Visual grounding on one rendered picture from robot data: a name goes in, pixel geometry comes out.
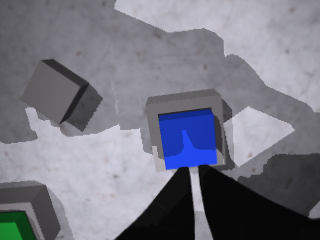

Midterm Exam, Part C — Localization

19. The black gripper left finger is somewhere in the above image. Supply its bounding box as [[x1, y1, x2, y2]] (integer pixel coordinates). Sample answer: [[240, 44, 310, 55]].
[[114, 167, 195, 240]]

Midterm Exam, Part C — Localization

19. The green button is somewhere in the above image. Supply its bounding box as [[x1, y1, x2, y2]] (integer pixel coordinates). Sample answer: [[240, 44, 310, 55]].
[[0, 185, 61, 240]]

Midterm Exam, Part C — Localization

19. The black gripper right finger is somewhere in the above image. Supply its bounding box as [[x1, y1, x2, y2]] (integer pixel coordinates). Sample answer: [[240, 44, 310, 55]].
[[198, 164, 320, 240]]

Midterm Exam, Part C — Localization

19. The grey block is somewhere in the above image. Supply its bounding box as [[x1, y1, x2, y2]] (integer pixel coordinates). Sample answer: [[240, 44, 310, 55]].
[[21, 59, 89, 125]]

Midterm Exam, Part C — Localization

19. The blue button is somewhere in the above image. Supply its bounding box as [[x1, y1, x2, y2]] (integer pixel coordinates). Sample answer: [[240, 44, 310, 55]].
[[145, 88, 226, 173]]

